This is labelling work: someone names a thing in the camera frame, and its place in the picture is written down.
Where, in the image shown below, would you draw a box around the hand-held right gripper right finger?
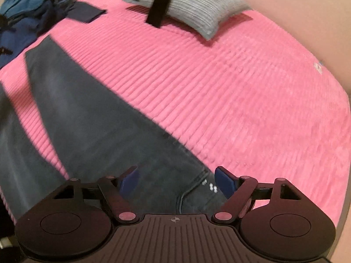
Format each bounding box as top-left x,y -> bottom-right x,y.
212,166 -> 303,224

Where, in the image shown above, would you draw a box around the dark blue garment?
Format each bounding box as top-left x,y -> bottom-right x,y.
0,1 -> 78,69

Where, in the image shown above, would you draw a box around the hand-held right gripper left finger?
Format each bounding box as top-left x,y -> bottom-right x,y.
51,166 -> 140,224

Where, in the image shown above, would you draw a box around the pink ribbed blanket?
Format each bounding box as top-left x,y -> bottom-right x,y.
0,0 -> 350,226

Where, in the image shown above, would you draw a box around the grey ribbed pillow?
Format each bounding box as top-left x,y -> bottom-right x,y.
123,0 -> 251,41

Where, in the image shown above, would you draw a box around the navy folded cloth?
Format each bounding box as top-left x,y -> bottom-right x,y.
65,2 -> 107,23

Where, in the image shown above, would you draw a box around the dark grey jeans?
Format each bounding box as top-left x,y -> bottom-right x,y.
0,36 -> 220,226

